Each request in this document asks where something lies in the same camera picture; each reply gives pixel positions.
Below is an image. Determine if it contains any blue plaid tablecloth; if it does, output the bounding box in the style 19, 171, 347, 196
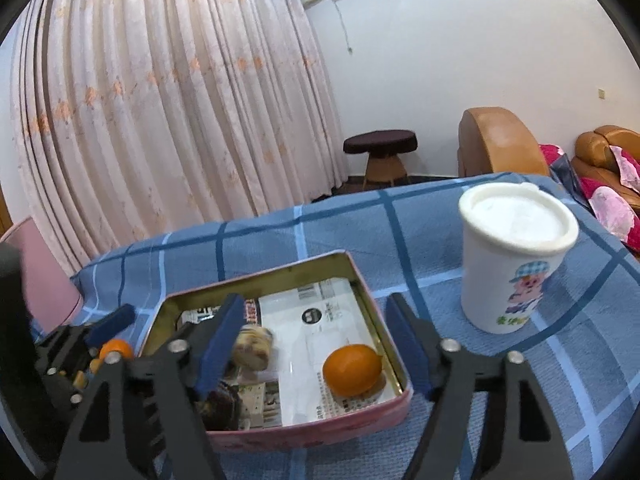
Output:
30, 174, 640, 480

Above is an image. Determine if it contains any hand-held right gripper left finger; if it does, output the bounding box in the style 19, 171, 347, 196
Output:
52, 292, 247, 480

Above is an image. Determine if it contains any dark round fruit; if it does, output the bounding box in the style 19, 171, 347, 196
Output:
197, 382, 246, 432

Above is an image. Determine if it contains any brown leather armchair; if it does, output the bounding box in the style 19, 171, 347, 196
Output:
457, 106, 551, 178

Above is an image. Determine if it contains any pink floral blanket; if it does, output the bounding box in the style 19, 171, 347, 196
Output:
539, 144, 640, 256

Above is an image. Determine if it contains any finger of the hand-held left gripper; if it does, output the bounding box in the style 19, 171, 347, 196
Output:
40, 355, 107, 408
37, 304, 137, 358

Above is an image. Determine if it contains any orange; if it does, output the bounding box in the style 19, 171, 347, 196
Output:
99, 339, 135, 361
322, 344, 384, 395

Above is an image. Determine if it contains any air conditioner power cable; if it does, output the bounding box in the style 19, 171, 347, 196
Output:
334, 0, 354, 55

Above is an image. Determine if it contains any wooden door frame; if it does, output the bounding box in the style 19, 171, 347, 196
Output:
0, 180, 13, 236

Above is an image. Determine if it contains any dark blue bag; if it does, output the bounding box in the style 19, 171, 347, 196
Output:
550, 154, 592, 207

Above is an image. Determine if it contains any brown leather sofa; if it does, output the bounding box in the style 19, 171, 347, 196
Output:
571, 125, 640, 213

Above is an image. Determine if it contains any pink floral curtain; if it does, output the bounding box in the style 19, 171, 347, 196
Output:
10, 0, 351, 276

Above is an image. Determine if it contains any round dark wicker stool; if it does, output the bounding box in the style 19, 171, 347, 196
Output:
343, 130, 418, 191

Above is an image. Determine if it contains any layered cake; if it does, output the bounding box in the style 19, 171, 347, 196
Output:
230, 324, 276, 372

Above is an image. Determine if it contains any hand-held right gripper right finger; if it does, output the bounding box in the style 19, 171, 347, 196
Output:
385, 292, 576, 480

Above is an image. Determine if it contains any white lidded cup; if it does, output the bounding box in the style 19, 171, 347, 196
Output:
458, 182, 580, 335

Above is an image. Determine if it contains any pink metal tin box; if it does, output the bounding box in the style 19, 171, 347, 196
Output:
136, 249, 414, 453

